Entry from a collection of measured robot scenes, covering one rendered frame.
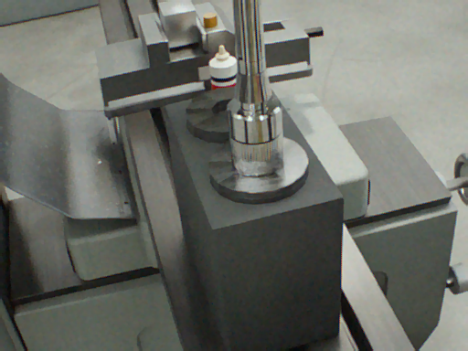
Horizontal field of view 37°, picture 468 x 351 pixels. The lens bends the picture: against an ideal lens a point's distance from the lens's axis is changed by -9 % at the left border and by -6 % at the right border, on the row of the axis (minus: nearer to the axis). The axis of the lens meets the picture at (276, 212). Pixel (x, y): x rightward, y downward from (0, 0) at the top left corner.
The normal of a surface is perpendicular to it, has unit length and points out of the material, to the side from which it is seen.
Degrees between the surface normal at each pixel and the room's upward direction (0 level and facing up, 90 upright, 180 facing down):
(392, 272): 90
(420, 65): 0
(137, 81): 90
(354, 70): 0
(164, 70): 90
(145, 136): 0
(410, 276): 90
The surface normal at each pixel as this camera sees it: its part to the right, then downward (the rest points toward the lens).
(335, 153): -0.04, -0.77
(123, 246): 0.29, 0.61
